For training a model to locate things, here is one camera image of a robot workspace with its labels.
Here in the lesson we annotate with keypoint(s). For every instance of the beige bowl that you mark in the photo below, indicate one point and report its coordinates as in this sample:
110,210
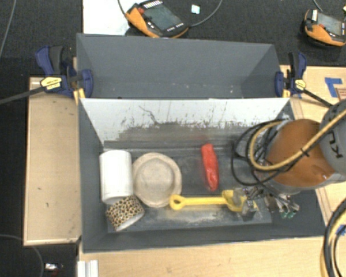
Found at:
157,179

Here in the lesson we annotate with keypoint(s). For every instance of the white cup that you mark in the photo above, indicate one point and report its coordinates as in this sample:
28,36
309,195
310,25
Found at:
116,175

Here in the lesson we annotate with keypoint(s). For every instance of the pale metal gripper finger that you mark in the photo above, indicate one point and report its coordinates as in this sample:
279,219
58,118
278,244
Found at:
238,194
248,208

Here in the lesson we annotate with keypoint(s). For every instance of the pale wood board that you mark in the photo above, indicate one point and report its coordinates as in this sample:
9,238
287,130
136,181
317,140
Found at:
52,169

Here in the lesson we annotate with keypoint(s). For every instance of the yellow toy shovel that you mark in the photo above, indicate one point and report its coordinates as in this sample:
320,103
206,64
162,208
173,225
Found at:
202,201

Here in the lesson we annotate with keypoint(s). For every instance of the red toy chili pepper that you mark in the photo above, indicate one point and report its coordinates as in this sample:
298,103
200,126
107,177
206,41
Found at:
210,166

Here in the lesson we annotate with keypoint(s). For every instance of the leopard print tape roll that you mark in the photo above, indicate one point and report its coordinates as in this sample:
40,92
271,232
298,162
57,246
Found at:
122,211

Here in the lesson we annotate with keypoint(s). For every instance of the grey metal bin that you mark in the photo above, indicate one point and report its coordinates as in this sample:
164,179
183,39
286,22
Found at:
173,68

